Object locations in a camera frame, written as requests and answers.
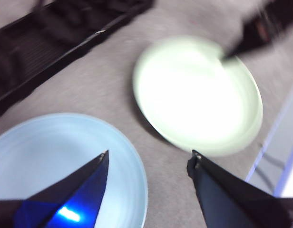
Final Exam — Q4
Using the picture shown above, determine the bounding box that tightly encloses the pale green plate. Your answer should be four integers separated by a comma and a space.
132, 35, 264, 158

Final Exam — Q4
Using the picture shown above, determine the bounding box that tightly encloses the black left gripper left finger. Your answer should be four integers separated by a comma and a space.
0, 149, 110, 228

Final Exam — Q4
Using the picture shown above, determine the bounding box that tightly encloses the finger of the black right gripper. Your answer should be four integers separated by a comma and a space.
222, 23, 269, 59

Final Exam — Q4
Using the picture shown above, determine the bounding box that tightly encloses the black plastic plate rack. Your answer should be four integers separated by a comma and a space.
0, 0, 155, 120

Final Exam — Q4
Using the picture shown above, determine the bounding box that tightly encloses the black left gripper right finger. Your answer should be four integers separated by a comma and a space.
186, 149, 293, 228

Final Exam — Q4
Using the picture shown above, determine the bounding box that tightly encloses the light blue plate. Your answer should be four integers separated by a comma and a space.
0, 113, 148, 228

